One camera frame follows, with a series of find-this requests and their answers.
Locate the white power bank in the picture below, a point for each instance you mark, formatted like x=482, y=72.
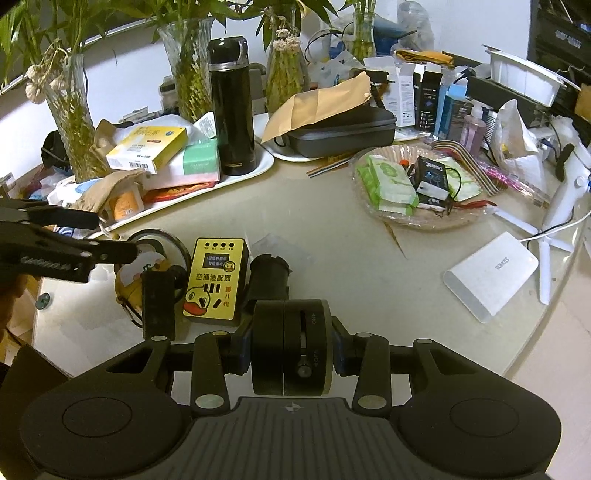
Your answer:
x=489, y=278

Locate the black thermos bottle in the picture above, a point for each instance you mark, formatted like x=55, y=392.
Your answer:
x=228, y=60

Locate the white phone gimbal tripod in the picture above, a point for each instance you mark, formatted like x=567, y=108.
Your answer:
x=559, y=215

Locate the white plastic bag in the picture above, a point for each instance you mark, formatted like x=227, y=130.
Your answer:
x=514, y=147

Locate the green wet wipes pack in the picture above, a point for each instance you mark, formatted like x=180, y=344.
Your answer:
x=387, y=185

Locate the pink bottle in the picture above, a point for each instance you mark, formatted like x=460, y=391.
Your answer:
x=474, y=129

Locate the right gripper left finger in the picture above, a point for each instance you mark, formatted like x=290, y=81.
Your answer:
x=158, y=318

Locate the glass vase with plants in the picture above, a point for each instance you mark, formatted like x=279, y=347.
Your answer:
x=46, y=40
x=184, y=27
x=280, y=26

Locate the white serving tray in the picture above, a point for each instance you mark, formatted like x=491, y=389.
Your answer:
x=266, y=161

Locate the red envelope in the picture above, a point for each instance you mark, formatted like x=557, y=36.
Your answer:
x=165, y=194

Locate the brown paper envelope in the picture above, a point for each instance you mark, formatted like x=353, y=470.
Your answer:
x=308, y=108

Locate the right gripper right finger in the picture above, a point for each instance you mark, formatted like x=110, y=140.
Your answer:
x=343, y=349

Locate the left glass vase with plants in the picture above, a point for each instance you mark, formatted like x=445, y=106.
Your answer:
x=46, y=40

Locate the middle glass vase with plants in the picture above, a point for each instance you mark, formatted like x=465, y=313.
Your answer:
x=184, y=27

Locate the beige drawstring pouch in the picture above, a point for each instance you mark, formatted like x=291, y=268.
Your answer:
x=95, y=198

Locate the yellow duck adapter box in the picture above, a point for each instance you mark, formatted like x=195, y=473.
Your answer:
x=216, y=281

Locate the glass snack plate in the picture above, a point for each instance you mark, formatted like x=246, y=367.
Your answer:
x=449, y=195

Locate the white plastic bowl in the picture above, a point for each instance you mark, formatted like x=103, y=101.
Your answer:
x=526, y=77

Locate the black cylindrical lens piece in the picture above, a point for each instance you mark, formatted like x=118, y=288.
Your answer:
x=268, y=279

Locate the white product box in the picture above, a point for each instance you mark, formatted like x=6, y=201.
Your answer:
x=399, y=97

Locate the orange snack packet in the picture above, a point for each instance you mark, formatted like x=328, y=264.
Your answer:
x=126, y=203

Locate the yellow white medicine box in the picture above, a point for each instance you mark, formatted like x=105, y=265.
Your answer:
x=147, y=148

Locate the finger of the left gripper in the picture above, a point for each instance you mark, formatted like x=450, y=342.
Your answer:
x=34, y=251
x=37, y=214

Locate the green tissue pack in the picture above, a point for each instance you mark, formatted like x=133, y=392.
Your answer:
x=200, y=162

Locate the black zip case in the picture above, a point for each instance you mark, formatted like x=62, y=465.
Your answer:
x=358, y=129

